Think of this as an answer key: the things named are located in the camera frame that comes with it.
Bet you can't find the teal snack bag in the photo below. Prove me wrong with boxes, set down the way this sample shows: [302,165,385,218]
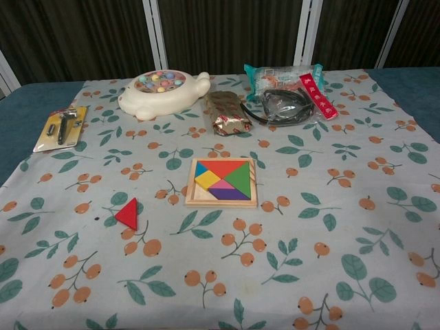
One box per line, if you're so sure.
[243,63,326,102]

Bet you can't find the cream fishing game toy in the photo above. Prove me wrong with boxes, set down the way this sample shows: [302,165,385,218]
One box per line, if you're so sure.
[118,69,211,122]

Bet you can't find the gold brown wrapped package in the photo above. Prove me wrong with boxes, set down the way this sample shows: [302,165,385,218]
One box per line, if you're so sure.
[203,90,254,137]

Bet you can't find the razor on yellow blister card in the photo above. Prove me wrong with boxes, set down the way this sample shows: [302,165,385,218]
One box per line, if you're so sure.
[32,105,89,153]

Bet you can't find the purple parallelogram tangram piece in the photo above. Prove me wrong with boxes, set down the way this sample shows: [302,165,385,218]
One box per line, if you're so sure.
[208,187,249,202]

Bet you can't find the black bands in clear bag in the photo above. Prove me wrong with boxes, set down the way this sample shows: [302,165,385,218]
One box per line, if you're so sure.
[240,87,319,128]

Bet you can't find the green triangle tangram piece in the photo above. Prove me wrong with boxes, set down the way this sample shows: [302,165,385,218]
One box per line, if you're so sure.
[223,162,251,201]

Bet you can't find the small red triangle tangram piece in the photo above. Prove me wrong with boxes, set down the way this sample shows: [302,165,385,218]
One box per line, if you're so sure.
[114,197,140,230]

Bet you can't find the red label strip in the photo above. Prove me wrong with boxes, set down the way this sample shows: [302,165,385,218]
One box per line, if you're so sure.
[298,72,340,121]

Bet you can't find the pink triangle tangram piece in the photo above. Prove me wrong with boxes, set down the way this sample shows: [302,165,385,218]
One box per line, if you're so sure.
[209,178,234,190]

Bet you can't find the large red triangle tangram piece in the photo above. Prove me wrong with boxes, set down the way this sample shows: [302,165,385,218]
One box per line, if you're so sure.
[197,159,249,179]

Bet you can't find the yellow tangram piece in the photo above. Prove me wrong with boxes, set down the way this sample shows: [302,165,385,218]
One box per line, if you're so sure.
[194,170,223,191]

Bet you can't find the wooden tangram puzzle tray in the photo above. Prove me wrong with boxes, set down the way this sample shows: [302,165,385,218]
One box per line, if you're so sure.
[184,157,259,208]

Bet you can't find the fruit and leaf print tablecloth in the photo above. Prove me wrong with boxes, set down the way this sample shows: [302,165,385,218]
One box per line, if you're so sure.
[0,68,440,330]

